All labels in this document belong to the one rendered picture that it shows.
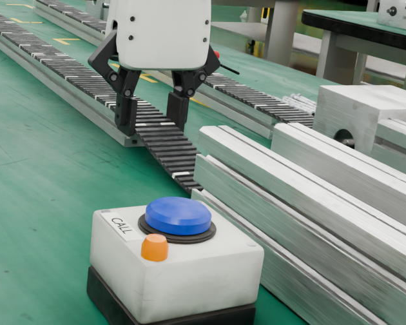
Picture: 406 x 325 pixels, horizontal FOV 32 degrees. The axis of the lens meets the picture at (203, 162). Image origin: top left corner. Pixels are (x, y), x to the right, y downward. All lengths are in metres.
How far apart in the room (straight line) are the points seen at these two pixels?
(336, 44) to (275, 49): 1.12
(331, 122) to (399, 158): 0.10
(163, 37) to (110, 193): 0.17
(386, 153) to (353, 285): 0.26
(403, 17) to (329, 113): 1.66
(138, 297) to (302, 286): 0.12
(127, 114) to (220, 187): 0.22
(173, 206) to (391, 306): 0.14
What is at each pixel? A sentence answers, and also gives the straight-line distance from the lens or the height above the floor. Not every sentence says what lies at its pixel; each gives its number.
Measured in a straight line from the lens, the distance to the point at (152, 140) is 0.72.
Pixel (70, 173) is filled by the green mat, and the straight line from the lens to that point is 0.68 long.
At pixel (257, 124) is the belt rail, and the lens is 0.88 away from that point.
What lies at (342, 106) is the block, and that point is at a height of 0.86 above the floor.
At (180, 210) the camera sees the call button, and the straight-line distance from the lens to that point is 0.42.
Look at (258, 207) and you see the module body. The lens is 0.50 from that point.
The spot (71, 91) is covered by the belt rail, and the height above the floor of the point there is 0.80.
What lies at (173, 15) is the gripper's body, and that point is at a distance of 0.71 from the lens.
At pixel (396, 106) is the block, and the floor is 0.87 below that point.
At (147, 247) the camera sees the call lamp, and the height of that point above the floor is 0.85.
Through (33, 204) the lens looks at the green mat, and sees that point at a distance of 0.61.
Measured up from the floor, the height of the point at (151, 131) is 0.81.
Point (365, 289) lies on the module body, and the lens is 0.42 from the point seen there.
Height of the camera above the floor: 1.01
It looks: 18 degrees down
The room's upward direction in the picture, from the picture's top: 7 degrees clockwise
